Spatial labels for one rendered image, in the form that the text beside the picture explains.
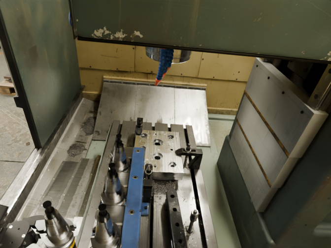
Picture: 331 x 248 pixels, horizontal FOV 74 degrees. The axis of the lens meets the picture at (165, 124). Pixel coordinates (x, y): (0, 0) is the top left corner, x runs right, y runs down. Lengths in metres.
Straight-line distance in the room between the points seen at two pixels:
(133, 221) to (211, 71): 1.58
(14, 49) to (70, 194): 0.71
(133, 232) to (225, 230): 0.84
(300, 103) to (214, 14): 0.47
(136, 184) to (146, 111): 1.22
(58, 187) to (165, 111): 0.96
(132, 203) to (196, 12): 0.45
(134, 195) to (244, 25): 0.46
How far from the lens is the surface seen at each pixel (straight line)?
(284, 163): 0.89
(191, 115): 1.83
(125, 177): 0.66
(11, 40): 1.18
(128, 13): 0.45
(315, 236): 1.10
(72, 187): 1.28
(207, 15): 0.45
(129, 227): 0.56
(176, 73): 1.93
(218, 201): 1.42
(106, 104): 1.86
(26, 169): 1.36
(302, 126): 0.81
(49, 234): 0.56
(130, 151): 0.73
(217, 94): 2.08
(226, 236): 1.32
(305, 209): 0.91
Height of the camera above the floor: 1.72
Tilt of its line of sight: 36 degrees down
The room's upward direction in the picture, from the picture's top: 7 degrees clockwise
